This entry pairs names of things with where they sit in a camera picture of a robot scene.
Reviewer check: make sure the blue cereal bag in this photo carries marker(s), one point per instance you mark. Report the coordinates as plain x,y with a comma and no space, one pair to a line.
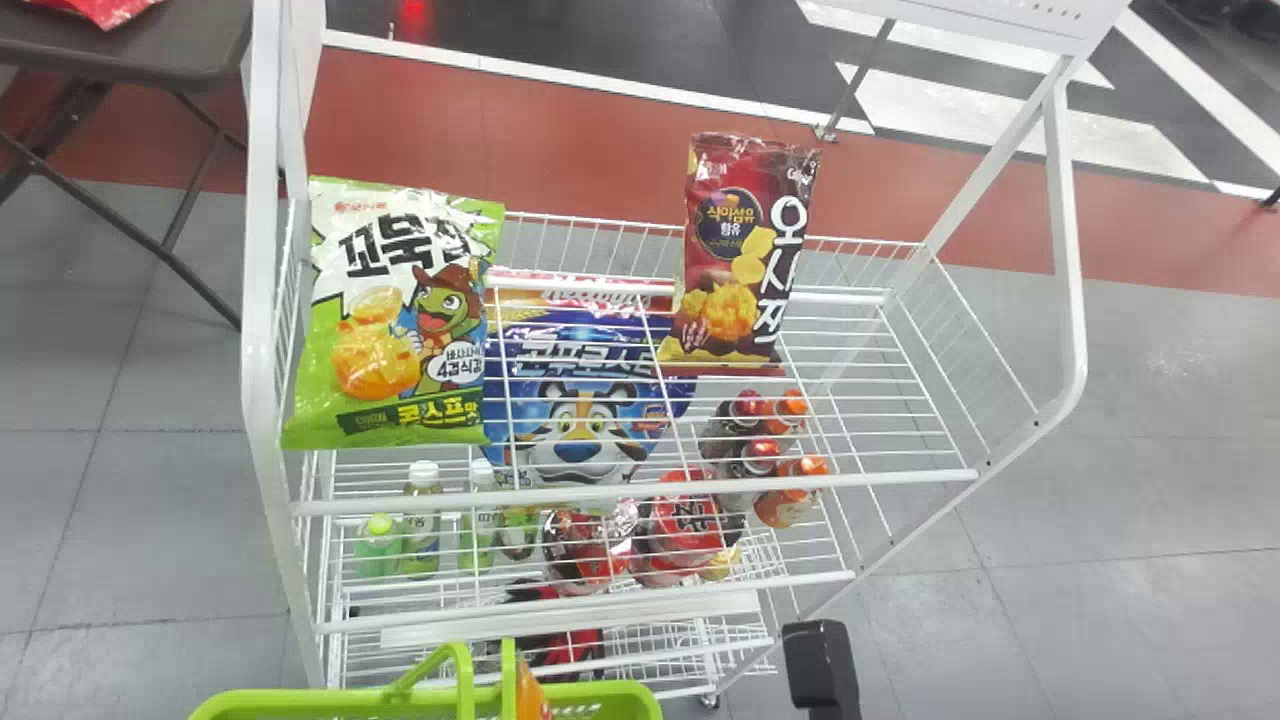
585,400

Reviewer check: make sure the green basket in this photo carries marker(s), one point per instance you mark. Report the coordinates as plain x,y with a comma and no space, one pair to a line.
440,705

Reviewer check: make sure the dark red snack packet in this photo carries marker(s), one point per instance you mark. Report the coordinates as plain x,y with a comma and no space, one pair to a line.
745,240

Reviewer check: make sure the green bottle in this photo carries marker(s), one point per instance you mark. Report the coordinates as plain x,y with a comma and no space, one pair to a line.
421,520
481,525
377,545

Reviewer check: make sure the black bottle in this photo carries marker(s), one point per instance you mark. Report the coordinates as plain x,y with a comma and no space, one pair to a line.
752,462
730,420

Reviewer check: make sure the green snack packet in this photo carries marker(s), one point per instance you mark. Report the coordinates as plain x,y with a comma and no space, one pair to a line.
390,300

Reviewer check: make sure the dark side table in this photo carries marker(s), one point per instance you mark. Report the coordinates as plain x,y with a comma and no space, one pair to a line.
120,50

